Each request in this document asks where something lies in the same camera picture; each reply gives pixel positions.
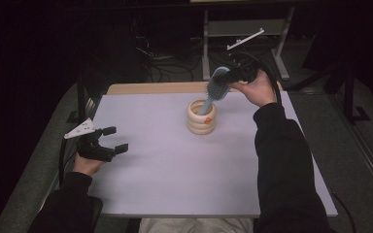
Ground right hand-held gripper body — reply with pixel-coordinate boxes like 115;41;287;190
226;27;266;83

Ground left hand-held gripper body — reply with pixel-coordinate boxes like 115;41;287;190
63;117;117;163

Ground light blue hairbrush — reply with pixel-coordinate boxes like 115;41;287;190
196;65;232;117

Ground cream ribbed holder cup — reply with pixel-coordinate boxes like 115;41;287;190
186;98;218;136

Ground person's left hand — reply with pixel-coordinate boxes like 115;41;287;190
72;152;107;178

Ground person's right hand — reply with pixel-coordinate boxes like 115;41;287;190
228;68;279;109

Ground dark metal rack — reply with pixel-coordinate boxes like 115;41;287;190
66;72;111;125

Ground pale purple table sheet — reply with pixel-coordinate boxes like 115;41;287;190
86;90;339;218

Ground person's light trousers lap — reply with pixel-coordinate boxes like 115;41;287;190
138;217;255;233

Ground black metal stand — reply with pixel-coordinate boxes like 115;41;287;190
323;61;372;125

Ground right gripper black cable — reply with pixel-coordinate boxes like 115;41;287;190
236;50;357;233

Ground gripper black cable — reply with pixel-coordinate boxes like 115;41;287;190
57;138;79;189
236;50;357;233

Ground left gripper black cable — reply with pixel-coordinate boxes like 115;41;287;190
57;138;79;189

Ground white metal stand frame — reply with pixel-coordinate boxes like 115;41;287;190
201;6;296;82

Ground black floor cables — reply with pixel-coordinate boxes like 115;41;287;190
132;18;241;83

